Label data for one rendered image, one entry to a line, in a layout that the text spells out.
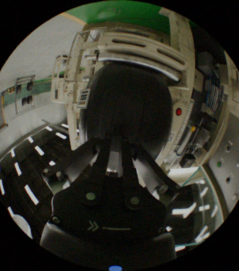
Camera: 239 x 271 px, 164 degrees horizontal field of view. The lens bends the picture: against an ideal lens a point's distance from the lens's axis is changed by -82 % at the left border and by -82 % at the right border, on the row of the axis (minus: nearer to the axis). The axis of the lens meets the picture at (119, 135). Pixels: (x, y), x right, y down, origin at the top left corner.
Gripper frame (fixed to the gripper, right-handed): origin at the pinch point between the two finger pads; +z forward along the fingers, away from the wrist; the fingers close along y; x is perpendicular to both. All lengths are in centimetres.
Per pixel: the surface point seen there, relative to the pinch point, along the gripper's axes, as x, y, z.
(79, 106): 4.4, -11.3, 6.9
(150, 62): 24.3, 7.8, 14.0
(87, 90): 8.9, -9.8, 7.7
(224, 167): -5, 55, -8
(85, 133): -2.9, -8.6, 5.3
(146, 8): 117, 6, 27
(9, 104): 33, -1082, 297
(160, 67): 24.0, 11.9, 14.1
